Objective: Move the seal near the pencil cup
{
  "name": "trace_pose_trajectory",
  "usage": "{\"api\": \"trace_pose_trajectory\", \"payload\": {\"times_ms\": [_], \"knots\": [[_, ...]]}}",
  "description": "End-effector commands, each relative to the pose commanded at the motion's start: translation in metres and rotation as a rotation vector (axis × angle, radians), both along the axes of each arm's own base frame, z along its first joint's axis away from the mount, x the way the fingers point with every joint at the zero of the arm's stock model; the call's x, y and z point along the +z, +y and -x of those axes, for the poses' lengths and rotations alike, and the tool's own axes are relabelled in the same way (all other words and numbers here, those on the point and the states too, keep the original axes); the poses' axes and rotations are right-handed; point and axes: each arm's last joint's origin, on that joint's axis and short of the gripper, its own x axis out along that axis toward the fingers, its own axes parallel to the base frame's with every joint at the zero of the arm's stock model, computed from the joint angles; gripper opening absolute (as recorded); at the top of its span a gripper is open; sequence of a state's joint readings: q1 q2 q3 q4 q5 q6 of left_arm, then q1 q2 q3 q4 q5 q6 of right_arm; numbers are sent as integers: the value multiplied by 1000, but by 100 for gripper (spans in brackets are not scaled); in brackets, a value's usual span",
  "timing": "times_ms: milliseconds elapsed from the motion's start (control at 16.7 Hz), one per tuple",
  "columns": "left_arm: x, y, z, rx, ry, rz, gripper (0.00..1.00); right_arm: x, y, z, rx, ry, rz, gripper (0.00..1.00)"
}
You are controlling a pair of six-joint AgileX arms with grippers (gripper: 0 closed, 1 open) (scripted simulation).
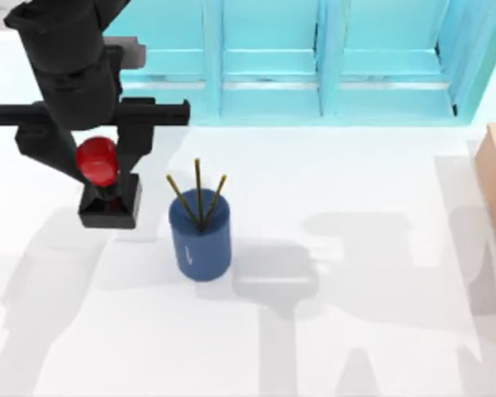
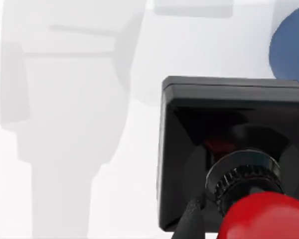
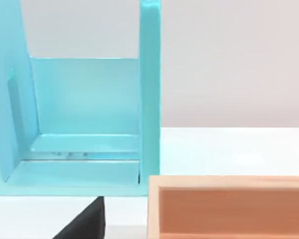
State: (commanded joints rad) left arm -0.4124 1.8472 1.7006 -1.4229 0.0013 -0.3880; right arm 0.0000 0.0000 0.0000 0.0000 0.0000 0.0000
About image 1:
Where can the red trophy with black base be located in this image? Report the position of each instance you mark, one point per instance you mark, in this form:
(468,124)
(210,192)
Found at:
(96,161)

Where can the shallow salmon-coloured box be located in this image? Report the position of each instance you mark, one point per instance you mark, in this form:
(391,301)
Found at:
(494,178)

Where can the light blue rack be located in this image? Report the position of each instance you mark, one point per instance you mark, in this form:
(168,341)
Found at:
(268,62)

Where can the dark blue cylindrical cup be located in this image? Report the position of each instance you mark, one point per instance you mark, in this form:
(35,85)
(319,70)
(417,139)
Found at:
(202,252)

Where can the thin yellow-black stick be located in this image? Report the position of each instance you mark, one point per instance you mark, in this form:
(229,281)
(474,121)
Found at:
(182,199)
(198,186)
(215,198)

